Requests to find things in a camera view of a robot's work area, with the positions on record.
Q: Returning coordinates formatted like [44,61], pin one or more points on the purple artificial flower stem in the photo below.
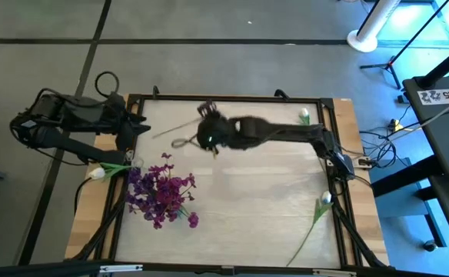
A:
[170,188]
[140,184]
[193,220]

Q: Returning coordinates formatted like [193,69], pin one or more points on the clear glass vase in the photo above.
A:
[137,163]

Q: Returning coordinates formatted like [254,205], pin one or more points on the white printed marker label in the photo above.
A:
[440,96]

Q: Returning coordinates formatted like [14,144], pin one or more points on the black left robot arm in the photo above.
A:
[74,113]

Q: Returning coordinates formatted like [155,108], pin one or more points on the white artificial tulip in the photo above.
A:
[97,173]
[304,112]
[326,197]

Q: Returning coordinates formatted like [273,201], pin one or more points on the black desk leg beam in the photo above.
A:
[401,181]

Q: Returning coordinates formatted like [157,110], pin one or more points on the silver metal bracket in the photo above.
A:
[120,268]
[332,273]

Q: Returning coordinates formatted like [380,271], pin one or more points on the black diagonal post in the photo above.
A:
[447,65]

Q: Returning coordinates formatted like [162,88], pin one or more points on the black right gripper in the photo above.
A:
[217,132]

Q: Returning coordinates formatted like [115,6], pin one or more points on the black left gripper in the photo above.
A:
[122,119]

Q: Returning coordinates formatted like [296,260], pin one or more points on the black caster wheel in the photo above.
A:
[429,245]

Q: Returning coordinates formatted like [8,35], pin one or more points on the black metal table frame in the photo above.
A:
[247,98]

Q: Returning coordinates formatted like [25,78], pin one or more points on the black tripod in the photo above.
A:
[390,63]

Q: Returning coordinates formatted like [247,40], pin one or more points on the white tower fan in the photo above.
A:
[363,40]

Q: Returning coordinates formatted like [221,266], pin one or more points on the yellow plug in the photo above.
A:
[394,125]

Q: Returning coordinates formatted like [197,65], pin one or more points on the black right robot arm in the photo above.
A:
[286,132]

